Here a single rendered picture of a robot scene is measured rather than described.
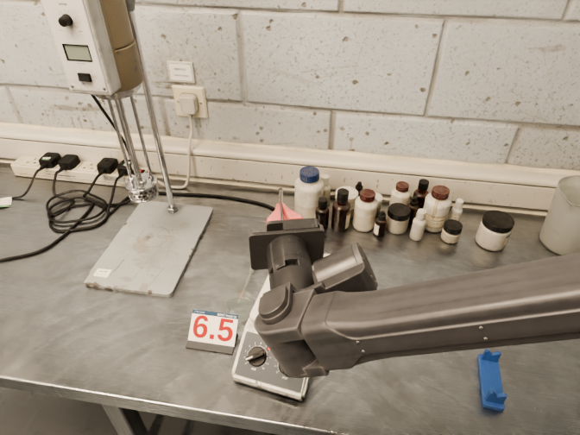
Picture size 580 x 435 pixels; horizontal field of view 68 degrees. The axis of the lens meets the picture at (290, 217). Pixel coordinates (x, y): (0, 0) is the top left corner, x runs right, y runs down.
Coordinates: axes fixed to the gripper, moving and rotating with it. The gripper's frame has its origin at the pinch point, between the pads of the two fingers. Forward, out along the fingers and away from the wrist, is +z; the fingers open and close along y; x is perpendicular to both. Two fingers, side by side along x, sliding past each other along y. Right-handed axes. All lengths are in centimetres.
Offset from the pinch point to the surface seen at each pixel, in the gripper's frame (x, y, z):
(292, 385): 25.6, -0.1, -14.4
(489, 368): 28.0, -35.3, -13.8
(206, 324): 26.4, 14.4, 0.0
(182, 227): 27.8, 21.6, 31.0
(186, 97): 4, 19, 53
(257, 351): 23.4, 5.2, -8.8
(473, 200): 26, -53, 31
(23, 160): 25, 69, 62
